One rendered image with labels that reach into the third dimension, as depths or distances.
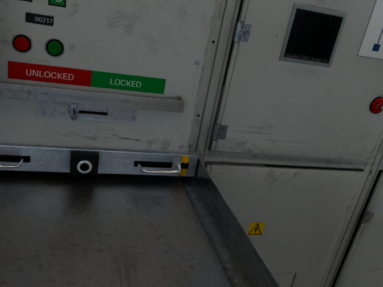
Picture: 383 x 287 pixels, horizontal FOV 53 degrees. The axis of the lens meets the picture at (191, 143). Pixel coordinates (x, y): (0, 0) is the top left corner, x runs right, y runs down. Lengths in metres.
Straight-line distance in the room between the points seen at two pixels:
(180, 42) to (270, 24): 0.37
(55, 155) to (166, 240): 0.31
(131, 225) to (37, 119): 0.30
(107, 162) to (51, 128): 0.14
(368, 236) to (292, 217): 0.39
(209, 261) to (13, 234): 0.35
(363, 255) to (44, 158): 1.36
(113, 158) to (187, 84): 0.24
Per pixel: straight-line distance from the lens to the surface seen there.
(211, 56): 1.13
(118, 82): 0.86
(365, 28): 1.33
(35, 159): 0.91
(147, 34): 0.84
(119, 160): 0.91
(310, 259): 1.67
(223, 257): 0.76
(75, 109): 0.85
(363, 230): 1.73
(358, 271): 1.87
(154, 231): 0.79
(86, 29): 0.83
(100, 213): 0.82
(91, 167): 0.89
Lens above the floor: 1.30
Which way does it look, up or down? 22 degrees down
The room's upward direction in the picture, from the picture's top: 11 degrees clockwise
